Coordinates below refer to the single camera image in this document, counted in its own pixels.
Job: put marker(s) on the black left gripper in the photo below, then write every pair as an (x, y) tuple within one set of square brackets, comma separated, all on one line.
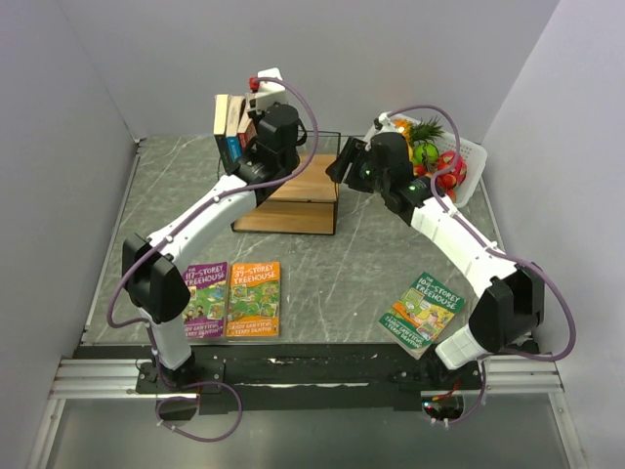
[(261, 115)]

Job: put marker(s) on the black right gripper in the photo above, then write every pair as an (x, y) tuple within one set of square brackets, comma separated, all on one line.
[(354, 152)]

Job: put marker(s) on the red 13-storey treehouse book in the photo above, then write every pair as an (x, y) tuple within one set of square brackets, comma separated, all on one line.
[(246, 130)]

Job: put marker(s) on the blue comic cover book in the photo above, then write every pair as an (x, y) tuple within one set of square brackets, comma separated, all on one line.
[(236, 107)]

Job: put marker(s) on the dark grey cover book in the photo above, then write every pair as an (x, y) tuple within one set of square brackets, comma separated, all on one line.
[(220, 128)]

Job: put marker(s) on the orange 39-storey treehouse book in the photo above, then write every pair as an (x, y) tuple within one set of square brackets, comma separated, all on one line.
[(254, 300)]

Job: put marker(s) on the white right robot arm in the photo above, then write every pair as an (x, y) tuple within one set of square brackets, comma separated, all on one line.
[(510, 296)]

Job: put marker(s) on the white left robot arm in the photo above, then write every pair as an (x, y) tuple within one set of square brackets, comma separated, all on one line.
[(153, 266)]

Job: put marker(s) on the wooden two-tier metal shelf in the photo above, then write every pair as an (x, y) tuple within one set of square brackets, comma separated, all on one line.
[(306, 205)]

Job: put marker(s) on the green apple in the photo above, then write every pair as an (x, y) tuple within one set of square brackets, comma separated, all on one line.
[(426, 153)]

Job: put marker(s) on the pink dragon fruit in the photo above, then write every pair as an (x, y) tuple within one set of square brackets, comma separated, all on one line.
[(451, 168)]

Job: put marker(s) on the white plastic fruit basket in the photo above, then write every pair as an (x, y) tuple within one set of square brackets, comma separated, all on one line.
[(415, 131)]

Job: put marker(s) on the green 104-storey treehouse book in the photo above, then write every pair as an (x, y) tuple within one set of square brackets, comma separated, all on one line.
[(420, 315)]

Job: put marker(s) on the purple 117-storey treehouse book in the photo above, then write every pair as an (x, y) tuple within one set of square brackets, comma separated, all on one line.
[(204, 315)]

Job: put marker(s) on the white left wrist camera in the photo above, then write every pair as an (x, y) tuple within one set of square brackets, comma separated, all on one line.
[(264, 94)]

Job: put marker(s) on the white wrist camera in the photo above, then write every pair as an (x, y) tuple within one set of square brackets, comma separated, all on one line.
[(264, 94), (383, 123)]

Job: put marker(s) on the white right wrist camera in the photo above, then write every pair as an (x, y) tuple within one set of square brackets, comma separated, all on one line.
[(383, 123)]

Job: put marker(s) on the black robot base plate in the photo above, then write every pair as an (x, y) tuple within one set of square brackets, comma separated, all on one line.
[(284, 376)]

